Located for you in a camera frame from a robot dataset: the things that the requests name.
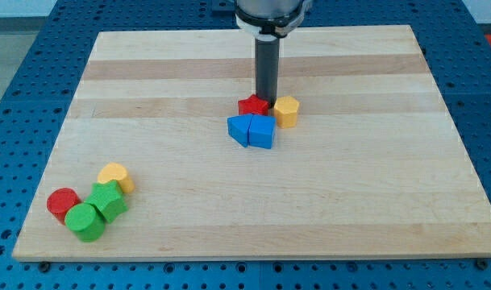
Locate blue triangle block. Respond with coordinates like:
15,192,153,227
227,114,253,147

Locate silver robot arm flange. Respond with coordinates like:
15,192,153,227
235,0,314,41

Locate yellow heart block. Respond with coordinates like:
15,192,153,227
97,163,135,193

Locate blue cube block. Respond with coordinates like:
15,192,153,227
248,114,277,149

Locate red star block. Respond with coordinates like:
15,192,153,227
238,94,269,116

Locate yellow pentagon block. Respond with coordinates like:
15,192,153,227
273,96,300,128

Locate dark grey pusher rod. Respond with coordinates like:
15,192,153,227
255,39,280,108

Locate wooden board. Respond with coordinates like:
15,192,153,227
13,25,491,262

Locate green star block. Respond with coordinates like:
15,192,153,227
85,180,128,223

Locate green cylinder block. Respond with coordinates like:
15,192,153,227
64,203,105,242

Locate red cylinder block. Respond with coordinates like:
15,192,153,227
46,188,81,225

